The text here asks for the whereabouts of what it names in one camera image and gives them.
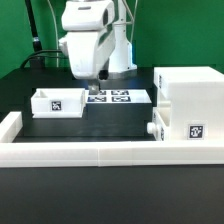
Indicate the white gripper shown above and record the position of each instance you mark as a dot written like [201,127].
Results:
[90,38]

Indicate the white front drawer with tag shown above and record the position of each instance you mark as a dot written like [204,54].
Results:
[159,127]

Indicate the white drawer with tag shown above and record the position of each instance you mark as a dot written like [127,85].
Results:
[159,127]
[58,102]

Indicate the white drawer cabinet box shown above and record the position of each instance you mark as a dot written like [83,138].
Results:
[197,101]

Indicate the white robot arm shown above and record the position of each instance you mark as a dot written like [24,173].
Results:
[120,60]

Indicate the white rear drawer with tag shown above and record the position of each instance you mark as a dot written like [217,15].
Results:
[58,102]

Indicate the white fiducial marker sheet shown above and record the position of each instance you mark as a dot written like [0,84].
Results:
[119,96]

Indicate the black camera stand pole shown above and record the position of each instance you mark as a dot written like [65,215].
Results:
[37,62]

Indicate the white U-shaped border frame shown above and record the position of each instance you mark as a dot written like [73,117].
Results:
[101,154]

